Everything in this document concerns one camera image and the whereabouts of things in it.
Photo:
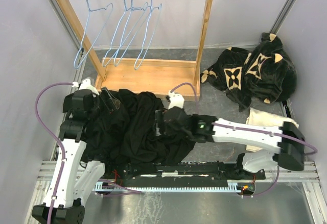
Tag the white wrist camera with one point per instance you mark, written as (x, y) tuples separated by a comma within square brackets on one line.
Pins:
[(86, 84), (175, 100)]

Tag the black cream fleece garment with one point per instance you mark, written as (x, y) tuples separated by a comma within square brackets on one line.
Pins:
[(265, 72)]

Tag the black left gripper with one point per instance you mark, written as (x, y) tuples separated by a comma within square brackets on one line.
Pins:
[(113, 103)]

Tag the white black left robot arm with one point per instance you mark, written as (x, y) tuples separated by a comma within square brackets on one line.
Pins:
[(67, 195)]

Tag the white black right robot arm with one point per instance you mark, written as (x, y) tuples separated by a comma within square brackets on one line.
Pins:
[(281, 146)]

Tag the cream folded cloth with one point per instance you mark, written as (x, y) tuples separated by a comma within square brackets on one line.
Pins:
[(262, 118)]

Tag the light blue cable duct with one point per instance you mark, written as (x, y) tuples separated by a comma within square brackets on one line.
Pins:
[(230, 188)]

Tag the black shirt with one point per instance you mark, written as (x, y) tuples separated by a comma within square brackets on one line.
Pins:
[(106, 134), (140, 142)]

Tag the wooden clothes rack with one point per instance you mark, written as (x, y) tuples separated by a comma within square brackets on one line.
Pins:
[(93, 23)]

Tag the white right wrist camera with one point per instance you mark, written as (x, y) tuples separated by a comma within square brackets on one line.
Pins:
[(175, 100)]

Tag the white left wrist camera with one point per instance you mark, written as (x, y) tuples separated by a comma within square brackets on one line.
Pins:
[(86, 84)]

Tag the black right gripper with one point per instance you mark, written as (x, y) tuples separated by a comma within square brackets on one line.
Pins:
[(158, 120)]

